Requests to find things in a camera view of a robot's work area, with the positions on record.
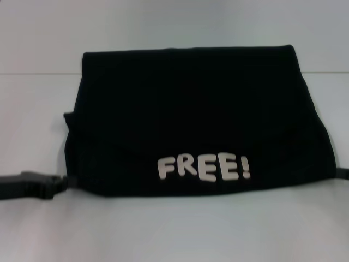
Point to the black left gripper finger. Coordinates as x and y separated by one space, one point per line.
32 185

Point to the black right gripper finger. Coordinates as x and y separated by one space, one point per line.
343 173

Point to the black t-shirt with FREE print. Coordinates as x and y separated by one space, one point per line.
191 109

